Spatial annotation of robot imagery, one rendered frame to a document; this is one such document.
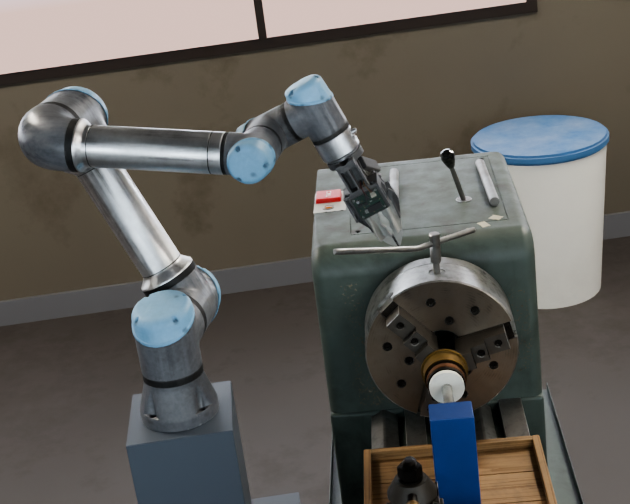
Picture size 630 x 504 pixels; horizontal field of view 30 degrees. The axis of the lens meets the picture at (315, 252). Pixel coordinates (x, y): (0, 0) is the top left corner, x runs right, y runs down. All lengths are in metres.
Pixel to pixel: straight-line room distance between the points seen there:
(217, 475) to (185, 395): 0.17
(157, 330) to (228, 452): 0.27
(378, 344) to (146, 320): 0.52
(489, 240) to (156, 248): 0.72
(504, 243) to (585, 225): 2.43
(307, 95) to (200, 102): 3.17
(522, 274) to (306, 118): 0.68
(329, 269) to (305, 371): 2.22
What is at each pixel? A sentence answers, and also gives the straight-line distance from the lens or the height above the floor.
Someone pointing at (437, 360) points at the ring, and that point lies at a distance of 2.33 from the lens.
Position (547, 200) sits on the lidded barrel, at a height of 0.50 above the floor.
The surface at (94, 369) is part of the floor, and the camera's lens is 5.07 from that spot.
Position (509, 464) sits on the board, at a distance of 2.43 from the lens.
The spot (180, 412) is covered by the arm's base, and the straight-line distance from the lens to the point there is 2.24.
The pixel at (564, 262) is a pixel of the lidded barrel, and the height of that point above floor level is 0.21.
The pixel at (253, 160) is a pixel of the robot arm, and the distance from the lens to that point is 2.00.
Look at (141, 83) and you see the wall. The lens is 5.24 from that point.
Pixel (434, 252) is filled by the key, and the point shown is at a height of 1.29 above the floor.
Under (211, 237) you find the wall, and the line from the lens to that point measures 5.45.
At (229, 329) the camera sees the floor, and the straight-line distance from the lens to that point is 5.18.
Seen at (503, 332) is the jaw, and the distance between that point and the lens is 2.40.
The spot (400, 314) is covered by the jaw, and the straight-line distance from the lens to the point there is 2.36.
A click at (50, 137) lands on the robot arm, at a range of 2.13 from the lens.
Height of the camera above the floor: 2.21
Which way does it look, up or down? 22 degrees down
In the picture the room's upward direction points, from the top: 7 degrees counter-clockwise
